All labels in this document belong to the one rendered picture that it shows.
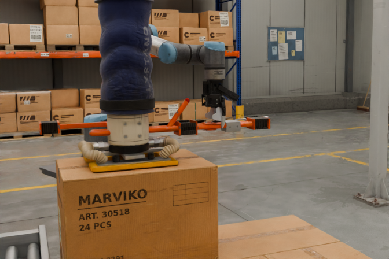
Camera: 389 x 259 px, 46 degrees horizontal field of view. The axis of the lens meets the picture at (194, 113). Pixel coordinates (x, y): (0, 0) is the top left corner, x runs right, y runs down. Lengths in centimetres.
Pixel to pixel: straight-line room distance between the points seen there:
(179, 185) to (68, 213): 42
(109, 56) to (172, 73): 924
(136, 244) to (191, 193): 28
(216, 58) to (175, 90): 912
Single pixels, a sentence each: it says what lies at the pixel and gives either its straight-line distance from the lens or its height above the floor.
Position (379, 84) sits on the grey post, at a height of 113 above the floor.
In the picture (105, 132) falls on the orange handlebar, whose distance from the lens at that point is 188.
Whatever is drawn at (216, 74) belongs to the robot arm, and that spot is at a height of 130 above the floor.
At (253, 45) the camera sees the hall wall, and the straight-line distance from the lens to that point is 1206.
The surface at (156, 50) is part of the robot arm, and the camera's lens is 211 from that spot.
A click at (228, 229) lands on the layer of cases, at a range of 232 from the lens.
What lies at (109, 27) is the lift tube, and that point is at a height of 149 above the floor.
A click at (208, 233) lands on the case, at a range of 192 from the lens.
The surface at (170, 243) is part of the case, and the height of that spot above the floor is 65.
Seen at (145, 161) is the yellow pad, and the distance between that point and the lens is 183.
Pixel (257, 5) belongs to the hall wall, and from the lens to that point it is 1220.
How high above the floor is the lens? 135
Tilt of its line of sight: 6 degrees down
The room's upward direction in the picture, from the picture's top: 1 degrees counter-clockwise
